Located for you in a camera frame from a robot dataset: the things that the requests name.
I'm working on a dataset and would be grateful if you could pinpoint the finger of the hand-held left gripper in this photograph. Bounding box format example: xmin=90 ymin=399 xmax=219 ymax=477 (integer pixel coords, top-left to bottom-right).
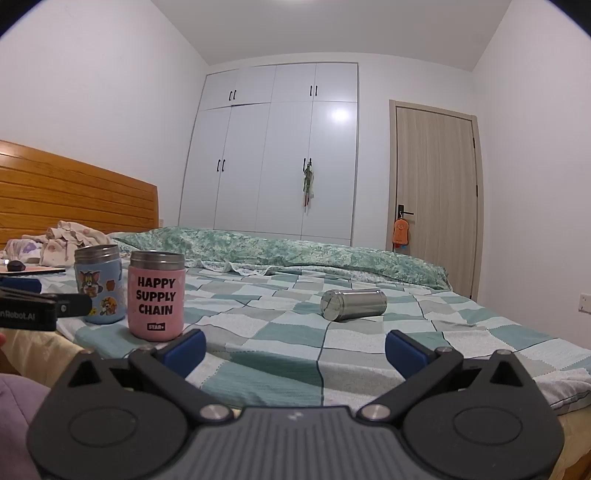
xmin=56 ymin=294 xmax=93 ymax=319
xmin=0 ymin=275 xmax=42 ymax=294

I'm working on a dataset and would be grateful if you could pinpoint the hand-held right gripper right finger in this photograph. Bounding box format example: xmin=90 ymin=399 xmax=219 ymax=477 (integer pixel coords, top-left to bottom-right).
xmin=359 ymin=329 xmax=533 ymax=422

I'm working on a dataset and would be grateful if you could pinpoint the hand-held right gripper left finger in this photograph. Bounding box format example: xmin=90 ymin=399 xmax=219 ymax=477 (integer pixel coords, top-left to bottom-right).
xmin=54 ymin=329 xmax=235 ymax=424

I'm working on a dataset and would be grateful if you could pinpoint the plain steel cup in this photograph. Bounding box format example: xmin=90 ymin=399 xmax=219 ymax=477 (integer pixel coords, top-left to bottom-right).
xmin=320 ymin=289 xmax=388 ymax=322

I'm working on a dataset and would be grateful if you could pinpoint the blue cartoon steel cup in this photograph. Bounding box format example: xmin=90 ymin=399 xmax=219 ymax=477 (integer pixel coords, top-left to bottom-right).
xmin=74 ymin=244 xmax=126 ymax=325

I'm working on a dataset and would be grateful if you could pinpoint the pink sleeved steel cup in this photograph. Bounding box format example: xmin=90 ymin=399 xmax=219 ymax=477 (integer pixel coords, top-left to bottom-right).
xmin=126 ymin=250 xmax=187 ymax=342

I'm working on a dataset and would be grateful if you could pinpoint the flat dark tablet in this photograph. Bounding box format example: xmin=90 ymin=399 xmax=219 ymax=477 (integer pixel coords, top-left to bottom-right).
xmin=0 ymin=266 xmax=67 ymax=277

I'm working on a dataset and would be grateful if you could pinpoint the white purple-flowered cloth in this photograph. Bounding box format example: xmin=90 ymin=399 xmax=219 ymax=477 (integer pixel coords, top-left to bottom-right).
xmin=0 ymin=237 xmax=47 ymax=265

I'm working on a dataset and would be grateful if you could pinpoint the beige mattress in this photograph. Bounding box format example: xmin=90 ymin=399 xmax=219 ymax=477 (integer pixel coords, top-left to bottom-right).
xmin=0 ymin=318 xmax=591 ymax=480

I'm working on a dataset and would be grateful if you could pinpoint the cream patterned clothes pile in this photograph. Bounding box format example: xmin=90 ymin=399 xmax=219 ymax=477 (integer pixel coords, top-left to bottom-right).
xmin=39 ymin=220 xmax=119 ymax=267

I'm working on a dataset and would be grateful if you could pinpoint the wooden headboard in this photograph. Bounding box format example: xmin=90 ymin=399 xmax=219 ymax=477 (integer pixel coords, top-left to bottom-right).
xmin=0 ymin=140 xmax=160 ymax=250

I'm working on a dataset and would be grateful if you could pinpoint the green checked bed sheet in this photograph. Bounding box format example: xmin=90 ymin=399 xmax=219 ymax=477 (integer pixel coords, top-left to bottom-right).
xmin=41 ymin=257 xmax=591 ymax=416

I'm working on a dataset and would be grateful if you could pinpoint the purple clothing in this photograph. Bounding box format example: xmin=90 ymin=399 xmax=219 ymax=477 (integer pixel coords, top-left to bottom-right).
xmin=0 ymin=372 xmax=52 ymax=480

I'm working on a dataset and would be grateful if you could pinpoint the orange plush pendant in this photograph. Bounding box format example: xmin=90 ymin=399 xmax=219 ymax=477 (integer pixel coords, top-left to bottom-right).
xmin=392 ymin=218 xmax=411 ymax=253

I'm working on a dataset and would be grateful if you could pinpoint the green floral quilt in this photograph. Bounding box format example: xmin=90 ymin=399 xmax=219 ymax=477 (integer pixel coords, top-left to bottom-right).
xmin=111 ymin=226 xmax=451 ymax=291

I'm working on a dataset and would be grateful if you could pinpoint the light wooden door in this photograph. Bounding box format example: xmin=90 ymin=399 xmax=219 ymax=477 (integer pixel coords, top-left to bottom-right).
xmin=386 ymin=99 xmax=484 ymax=301

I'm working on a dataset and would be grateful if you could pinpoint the hanging green ornament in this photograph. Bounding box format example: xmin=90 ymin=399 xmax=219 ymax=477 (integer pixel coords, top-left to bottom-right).
xmin=302 ymin=159 xmax=316 ymax=214

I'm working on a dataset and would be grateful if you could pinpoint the white wardrobe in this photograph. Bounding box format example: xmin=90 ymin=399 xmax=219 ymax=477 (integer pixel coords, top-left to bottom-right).
xmin=178 ymin=62 xmax=360 ymax=247

